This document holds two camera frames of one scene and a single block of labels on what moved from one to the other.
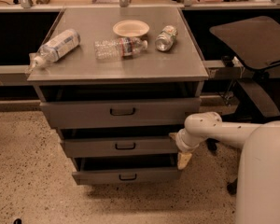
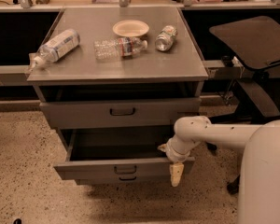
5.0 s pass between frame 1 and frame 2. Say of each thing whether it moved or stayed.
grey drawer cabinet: stayed
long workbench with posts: stayed
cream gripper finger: moved
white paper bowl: stayed
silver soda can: stayed
